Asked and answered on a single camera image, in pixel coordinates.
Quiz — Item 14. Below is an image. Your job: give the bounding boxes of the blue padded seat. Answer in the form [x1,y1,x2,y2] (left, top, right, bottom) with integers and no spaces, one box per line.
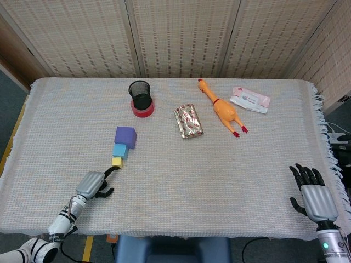
[114,235,233,263]

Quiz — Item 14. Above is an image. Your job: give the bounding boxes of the black mesh pen holder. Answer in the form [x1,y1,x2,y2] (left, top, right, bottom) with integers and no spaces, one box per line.
[128,79,152,111]

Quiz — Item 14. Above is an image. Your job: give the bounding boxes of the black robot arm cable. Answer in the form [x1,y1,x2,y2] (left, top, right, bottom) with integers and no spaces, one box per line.
[60,239,84,263]

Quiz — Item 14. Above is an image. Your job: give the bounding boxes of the large purple foam cube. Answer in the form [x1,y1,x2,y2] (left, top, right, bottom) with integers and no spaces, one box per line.
[114,126,137,150]

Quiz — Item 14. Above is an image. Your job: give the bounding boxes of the red tape roll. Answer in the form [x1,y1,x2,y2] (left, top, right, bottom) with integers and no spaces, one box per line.
[130,99,155,119]

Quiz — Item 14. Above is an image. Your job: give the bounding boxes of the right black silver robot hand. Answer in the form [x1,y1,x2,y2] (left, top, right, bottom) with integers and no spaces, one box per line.
[289,163,339,222]

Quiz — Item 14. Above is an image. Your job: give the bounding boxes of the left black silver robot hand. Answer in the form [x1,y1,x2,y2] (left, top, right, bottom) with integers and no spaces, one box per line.
[75,166,121,200]

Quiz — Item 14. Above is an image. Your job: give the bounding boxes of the orange rubber chicken toy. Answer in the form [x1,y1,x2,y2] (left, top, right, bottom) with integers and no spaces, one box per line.
[197,78,249,139]

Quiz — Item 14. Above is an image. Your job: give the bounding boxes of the woven bamboo folding screen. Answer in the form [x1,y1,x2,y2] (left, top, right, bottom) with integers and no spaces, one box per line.
[0,0,351,109]

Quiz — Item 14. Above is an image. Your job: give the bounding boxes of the medium blue foam cube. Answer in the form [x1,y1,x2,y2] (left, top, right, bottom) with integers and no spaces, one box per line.
[112,143,129,160]

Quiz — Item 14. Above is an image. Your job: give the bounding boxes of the silver foil snack packet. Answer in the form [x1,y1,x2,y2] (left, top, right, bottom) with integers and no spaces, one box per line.
[173,103,205,140]

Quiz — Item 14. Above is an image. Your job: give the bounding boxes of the pink white wet wipes pack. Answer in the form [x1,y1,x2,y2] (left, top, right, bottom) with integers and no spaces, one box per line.
[229,86,271,115]

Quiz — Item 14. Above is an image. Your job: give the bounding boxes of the white woven tablecloth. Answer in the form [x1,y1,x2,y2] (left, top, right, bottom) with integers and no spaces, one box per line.
[0,77,351,242]

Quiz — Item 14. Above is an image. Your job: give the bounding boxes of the black equipment base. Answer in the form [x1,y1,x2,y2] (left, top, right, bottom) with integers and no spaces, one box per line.
[330,135,351,190]

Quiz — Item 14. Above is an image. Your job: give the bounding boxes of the black floor cable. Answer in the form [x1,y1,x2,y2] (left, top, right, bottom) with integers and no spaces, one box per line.
[241,237,271,263]

